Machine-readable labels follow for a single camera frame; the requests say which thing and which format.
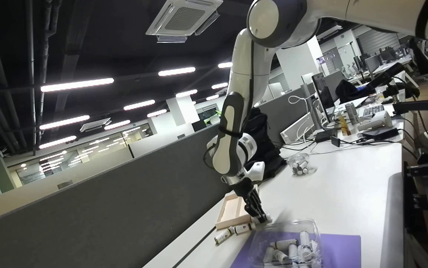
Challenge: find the clear plastic tray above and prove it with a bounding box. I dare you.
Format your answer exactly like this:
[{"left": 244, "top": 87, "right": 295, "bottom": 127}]
[{"left": 244, "top": 221, "right": 323, "bottom": 268}]

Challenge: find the grey partition wall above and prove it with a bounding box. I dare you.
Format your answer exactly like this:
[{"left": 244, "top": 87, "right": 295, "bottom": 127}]
[{"left": 0, "top": 127, "right": 228, "bottom": 268}]

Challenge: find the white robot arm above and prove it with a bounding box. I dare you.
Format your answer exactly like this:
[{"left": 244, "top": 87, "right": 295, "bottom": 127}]
[{"left": 212, "top": 0, "right": 428, "bottom": 224}]

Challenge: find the ceiling air conditioner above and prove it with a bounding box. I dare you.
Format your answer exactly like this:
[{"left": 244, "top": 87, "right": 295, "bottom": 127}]
[{"left": 146, "top": 0, "right": 224, "bottom": 45}]

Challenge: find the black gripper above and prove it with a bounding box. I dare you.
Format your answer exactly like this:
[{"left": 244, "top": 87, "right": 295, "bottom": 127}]
[{"left": 234, "top": 179, "right": 268, "bottom": 224}]

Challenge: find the white bottle black cap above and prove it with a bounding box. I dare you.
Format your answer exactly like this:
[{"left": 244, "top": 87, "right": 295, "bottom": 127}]
[{"left": 215, "top": 229, "right": 234, "bottom": 246}]

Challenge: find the computer monitor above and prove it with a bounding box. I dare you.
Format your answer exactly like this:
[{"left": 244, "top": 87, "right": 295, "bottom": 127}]
[{"left": 313, "top": 73, "right": 335, "bottom": 109}]

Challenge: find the clear container on table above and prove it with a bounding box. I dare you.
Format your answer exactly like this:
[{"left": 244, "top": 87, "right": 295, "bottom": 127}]
[{"left": 289, "top": 154, "right": 317, "bottom": 176}]

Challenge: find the wooden canvas frame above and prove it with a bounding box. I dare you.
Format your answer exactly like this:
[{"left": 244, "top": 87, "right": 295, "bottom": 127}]
[{"left": 216, "top": 192, "right": 252, "bottom": 231}]

